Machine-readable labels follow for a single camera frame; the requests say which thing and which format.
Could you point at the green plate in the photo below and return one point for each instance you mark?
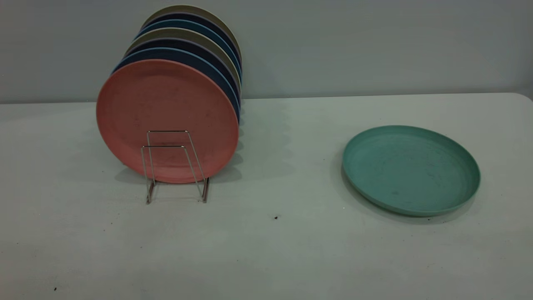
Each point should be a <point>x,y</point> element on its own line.
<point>410,168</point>

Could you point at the pink plate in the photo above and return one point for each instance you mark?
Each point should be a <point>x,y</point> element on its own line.
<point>166,104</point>

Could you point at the blue plate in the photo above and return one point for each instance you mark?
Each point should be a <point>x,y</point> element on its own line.
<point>183,24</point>
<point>198,61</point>

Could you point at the beige plate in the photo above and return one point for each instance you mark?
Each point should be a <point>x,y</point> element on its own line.
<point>179,34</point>
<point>183,8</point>

